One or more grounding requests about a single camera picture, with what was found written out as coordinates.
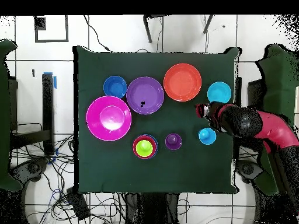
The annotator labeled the dark blue small bowl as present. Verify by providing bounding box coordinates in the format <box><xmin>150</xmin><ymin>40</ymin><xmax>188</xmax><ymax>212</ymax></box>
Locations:
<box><xmin>103</xmin><ymin>75</ymin><xmax>128</xmax><ymax>99</ymax></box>

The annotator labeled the green-clothed side table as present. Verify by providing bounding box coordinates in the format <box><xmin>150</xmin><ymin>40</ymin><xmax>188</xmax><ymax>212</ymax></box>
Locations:
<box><xmin>0</xmin><ymin>39</ymin><xmax>23</xmax><ymax>192</ymax></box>
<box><xmin>253</xmin><ymin>44</ymin><xmax>299</xmax><ymax>196</ymax></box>

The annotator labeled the purple plastic cup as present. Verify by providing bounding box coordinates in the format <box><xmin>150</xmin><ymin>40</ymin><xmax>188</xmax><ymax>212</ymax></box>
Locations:
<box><xmin>165</xmin><ymin>133</ymin><xmax>183</xmax><ymax>151</ymax></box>

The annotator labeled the blue straight-sided bowl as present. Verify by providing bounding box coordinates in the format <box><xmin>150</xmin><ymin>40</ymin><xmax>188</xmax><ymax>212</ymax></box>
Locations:
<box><xmin>132</xmin><ymin>133</ymin><xmax>159</xmax><ymax>160</ymax></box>

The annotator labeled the lime green plastic cup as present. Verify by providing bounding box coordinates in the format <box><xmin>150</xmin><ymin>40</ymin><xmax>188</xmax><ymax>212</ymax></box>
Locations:
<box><xmin>135</xmin><ymin>139</ymin><xmax>154</xmax><ymax>158</ymax></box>

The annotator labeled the thin black floor cable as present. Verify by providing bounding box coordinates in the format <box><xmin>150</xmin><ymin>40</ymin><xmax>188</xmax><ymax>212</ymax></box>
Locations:
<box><xmin>83</xmin><ymin>15</ymin><xmax>113</xmax><ymax>53</ymax></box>

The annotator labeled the black power strip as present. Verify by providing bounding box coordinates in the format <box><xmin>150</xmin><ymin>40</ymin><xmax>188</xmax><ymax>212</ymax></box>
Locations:
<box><xmin>65</xmin><ymin>186</ymin><xmax>91</xmax><ymax>221</ymax></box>

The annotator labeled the black bench frame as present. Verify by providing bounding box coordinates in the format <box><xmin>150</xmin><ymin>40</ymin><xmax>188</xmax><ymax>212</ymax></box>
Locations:
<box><xmin>234</xmin><ymin>76</ymin><xmax>266</xmax><ymax>141</ymax></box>
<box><xmin>9</xmin><ymin>73</ymin><xmax>56</xmax><ymax>156</ymax></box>

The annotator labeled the wide orange bowl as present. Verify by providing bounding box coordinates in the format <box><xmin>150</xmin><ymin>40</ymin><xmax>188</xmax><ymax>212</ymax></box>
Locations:
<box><xmin>163</xmin><ymin>63</ymin><xmax>202</xmax><ymax>103</ymax></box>

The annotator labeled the wide purple bowl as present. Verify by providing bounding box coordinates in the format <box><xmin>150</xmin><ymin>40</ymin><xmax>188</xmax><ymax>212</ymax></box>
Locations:
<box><xmin>126</xmin><ymin>76</ymin><xmax>165</xmax><ymax>116</ymax></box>

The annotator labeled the light blue plastic cup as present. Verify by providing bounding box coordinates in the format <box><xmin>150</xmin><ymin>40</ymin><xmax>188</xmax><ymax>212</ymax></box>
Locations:
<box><xmin>197</xmin><ymin>127</ymin><xmax>217</xmax><ymax>146</ymax></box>

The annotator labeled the black round machine base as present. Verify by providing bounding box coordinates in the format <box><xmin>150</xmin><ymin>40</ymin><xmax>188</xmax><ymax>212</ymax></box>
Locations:
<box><xmin>235</xmin><ymin>159</ymin><xmax>264</xmax><ymax>184</ymax></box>
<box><xmin>10</xmin><ymin>158</ymin><xmax>50</xmax><ymax>183</ymax></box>

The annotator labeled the black camera stand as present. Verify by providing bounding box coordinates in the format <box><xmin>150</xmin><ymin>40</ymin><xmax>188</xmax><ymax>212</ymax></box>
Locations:
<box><xmin>142</xmin><ymin>14</ymin><xmax>215</xmax><ymax>44</ymax></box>

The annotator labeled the light blue small bowl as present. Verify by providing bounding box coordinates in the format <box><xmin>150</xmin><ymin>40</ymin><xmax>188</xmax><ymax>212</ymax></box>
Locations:
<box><xmin>207</xmin><ymin>80</ymin><xmax>232</xmax><ymax>104</ymax></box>

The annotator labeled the tangle of floor cables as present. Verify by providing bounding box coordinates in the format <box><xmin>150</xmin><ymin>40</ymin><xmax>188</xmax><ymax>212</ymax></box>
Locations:
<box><xmin>11</xmin><ymin>122</ymin><xmax>128</xmax><ymax>224</ymax></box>

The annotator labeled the large pink bowl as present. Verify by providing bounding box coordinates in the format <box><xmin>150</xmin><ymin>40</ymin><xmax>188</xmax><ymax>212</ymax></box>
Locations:
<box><xmin>85</xmin><ymin>95</ymin><xmax>133</xmax><ymax>142</ymax></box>

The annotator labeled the dark green tablecloth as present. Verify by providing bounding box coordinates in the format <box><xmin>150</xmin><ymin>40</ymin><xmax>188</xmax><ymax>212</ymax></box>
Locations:
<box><xmin>73</xmin><ymin>45</ymin><xmax>241</xmax><ymax>195</ymax></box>

